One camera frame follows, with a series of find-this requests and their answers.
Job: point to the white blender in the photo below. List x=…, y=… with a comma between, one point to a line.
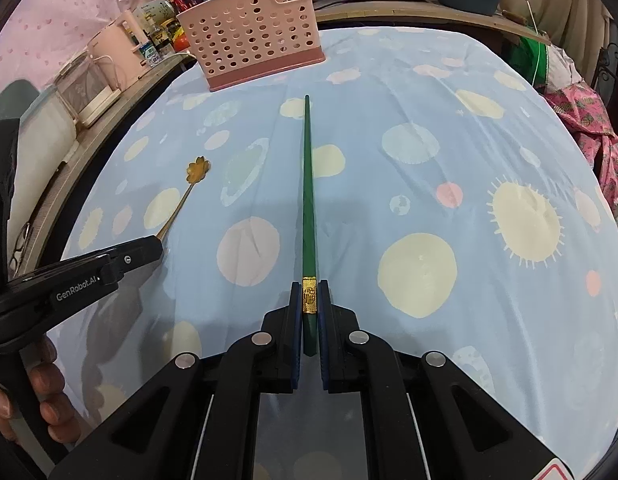
x=84, y=89

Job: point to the green label bottle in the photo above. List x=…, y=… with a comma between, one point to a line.
x=150, y=54

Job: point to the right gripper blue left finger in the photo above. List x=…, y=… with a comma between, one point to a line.
x=294, y=330

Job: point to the person's left hand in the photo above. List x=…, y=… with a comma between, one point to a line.
x=55, y=408

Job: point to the gold flower spoon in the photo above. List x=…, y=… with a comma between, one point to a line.
x=196, y=172

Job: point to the blue patterned tablecloth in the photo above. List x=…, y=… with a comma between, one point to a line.
x=453, y=210

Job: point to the pink dotted curtain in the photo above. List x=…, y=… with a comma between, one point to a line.
x=42, y=35

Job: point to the beige hanging curtain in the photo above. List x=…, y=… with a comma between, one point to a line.
x=580, y=27

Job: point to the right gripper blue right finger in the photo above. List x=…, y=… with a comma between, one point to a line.
x=324, y=314

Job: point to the pink floral cloth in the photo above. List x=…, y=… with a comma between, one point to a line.
x=584, y=115

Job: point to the eyeglasses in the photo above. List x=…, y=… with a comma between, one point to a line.
x=20, y=247

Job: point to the pink perforated utensil holder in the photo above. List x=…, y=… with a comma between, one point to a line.
x=236, y=41

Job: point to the pink electric kettle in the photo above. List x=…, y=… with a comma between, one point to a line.
x=117, y=49

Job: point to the green chopstick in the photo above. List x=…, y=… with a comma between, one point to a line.
x=309, y=306

